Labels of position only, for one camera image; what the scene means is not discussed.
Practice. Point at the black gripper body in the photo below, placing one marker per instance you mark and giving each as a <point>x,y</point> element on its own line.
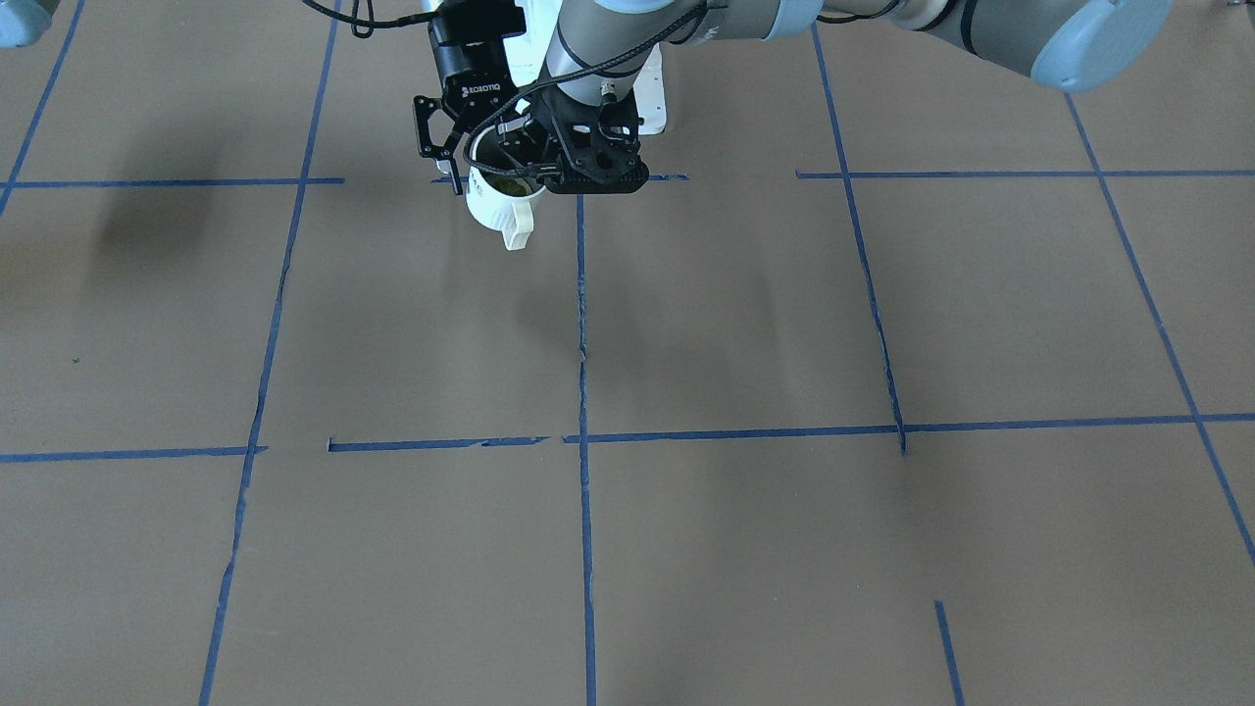
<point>472,68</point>
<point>523,147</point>

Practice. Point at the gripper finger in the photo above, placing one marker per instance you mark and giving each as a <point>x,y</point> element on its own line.
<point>499,144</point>
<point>442,152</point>
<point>545,161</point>
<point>583,160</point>

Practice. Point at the white ribbed HOME mug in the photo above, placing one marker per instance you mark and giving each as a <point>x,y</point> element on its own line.
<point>506,204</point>

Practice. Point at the brown paper table cover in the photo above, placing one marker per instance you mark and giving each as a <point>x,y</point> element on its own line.
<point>904,381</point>

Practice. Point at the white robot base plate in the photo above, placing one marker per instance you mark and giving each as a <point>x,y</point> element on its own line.
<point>649,91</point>

